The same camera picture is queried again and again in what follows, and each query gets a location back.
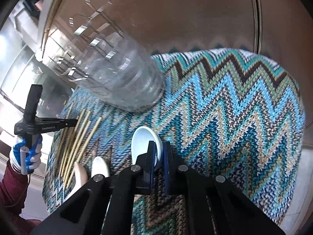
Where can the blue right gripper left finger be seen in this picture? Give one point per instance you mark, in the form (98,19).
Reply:
(149,166)

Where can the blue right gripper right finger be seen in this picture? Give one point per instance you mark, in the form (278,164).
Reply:
(168,166)

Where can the white ceramic spoon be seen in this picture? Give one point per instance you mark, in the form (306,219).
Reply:
(140,141)
(99,166)
(80,178)

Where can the bamboo chopstick two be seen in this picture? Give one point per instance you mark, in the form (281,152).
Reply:
(69,144)

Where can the bamboo chopstick four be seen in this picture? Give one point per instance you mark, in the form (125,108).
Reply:
(75,151)

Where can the bamboo chopstick three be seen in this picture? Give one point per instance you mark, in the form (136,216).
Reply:
(77,136)

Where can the bamboo chopstick five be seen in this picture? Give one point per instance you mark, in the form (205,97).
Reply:
(70,173)

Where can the clear plastic utensil holder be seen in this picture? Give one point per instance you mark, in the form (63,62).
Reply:
(107,62)

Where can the maroon left forearm sleeve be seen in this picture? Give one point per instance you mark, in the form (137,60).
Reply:
(13,190)

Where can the left hand blue white glove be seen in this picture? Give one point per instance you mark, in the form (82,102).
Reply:
(25,160)

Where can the zigzag woven table mat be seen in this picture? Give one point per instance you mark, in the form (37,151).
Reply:
(235,122)

